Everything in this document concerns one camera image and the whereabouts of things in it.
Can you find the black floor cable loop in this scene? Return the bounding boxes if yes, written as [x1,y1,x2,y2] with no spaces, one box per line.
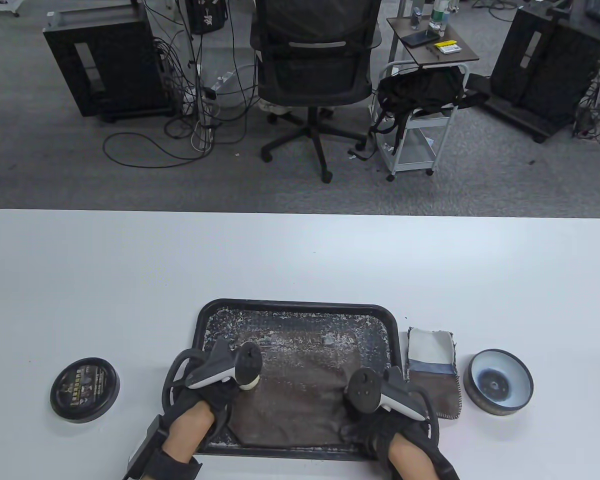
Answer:
[102,131,216,168]

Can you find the black tablet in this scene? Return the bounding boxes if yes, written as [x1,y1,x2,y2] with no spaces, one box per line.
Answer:
[401,30,441,48]

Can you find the black leather care cream tin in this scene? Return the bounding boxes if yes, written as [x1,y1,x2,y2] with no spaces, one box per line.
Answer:
[464,348,534,417]

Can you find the black forearm sensor box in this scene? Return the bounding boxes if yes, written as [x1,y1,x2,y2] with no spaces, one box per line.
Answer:
[127,414,167,476]

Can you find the left black white controller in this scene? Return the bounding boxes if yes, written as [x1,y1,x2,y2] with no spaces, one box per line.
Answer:
[185,337,263,391]

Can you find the green label bottle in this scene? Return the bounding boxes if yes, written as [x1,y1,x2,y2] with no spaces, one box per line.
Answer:
[428,0,452,37]

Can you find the right black white controller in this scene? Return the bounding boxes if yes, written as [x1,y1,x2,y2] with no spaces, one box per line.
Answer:
[346,367,427,422]

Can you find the black plastic tray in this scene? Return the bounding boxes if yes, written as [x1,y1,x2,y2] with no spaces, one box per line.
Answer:
[187,299,406,461]

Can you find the person's left forearm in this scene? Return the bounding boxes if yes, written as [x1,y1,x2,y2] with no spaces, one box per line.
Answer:
[125,400,218,480]

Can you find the person's right forearm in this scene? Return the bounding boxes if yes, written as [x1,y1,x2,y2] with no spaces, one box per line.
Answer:
[386,431,461,480]

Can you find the white rolling cart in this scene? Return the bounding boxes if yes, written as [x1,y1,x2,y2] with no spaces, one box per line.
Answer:
[371,60,468,182]

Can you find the tangle of black cables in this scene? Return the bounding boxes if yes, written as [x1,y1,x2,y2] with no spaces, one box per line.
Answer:
[572,65,600,146]

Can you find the small brown side table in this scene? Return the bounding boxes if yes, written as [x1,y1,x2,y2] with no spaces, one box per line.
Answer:
[386,16,480,66]

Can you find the black hanging bag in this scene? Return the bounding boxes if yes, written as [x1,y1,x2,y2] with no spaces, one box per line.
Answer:
[186,0,228,35]

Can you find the black labelled tin lid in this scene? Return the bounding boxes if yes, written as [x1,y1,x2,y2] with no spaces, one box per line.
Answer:
[50,357,121,424]

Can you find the brown leather bag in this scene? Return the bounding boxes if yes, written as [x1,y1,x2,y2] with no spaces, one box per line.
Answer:
[227,327,363,448]

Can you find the grey polishing cloth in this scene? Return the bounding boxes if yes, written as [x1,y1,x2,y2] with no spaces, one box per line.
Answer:
[405,327,462,420]

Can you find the person's right hand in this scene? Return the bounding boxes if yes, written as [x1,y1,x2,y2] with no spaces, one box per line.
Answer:
[340,404,438,453]

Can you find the black computer tower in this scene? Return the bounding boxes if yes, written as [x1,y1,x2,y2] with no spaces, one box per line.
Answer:
[482,0,600,144]
[43,2,176,123]

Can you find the black backpack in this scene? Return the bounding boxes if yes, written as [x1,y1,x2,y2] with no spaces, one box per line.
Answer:
[370,66,491,151]

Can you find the person's left hand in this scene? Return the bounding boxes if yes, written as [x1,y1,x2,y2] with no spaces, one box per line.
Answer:
[170,382,241,441]

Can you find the white desk leg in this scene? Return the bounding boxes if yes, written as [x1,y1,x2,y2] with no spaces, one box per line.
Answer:
[177,0,216,131]

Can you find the black office chair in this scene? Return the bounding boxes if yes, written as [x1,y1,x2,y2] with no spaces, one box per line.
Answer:
[250,0,383,184]

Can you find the black white controller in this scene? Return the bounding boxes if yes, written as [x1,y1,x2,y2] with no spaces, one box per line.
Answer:
[346,367,427,422]
[185,337,263,391]

